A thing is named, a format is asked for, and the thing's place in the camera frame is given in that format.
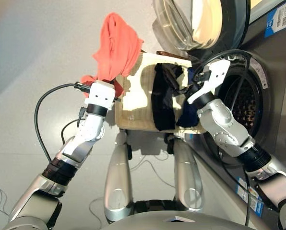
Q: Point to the silver robot leg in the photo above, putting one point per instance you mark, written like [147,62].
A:
[119,179]
[188,177]

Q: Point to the black cloth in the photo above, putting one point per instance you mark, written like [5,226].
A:
[162,103]

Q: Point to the grey washing machine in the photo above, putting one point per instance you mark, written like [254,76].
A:
[277,95]

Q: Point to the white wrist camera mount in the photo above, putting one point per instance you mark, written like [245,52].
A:
[217,74]
[101,94]

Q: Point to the pale woven laundry basket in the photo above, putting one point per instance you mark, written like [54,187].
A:
[138,95]

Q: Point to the navy blue cloth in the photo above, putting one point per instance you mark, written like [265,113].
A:
[188,117]

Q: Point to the silver robot torso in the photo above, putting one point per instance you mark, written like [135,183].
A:
[145,222]

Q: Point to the round washing machine door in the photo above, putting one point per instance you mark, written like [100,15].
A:
[239,24]

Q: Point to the blue energy label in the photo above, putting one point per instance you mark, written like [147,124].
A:
[270,26]

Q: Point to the blue and white product label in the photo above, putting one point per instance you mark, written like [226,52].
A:
[255,206]

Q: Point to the orange-red cloth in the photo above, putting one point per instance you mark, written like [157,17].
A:
[116,48]

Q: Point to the brown wooden basket stand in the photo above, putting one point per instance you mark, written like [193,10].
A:
[167,53]

